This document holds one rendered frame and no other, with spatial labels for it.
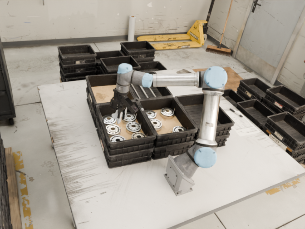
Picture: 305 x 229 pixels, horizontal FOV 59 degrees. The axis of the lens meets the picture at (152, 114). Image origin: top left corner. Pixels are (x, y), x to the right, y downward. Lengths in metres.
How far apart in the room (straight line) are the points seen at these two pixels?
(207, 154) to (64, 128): 1.08
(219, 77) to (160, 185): 0.75
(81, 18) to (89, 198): 3.79
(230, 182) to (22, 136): 2.16
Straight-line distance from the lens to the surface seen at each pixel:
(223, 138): 2.01
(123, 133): 1.81
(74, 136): 1.98
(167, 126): 1.92
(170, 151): 1.83
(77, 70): 3.38
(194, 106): 2.19
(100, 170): 1.75
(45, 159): 2.82
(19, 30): 4.91
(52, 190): 2.58
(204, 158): 1.44
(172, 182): 1.68
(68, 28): 4.99
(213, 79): 1.41
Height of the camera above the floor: 2.03
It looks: 37 degrees down
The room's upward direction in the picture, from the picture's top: 9 degrees clockwise
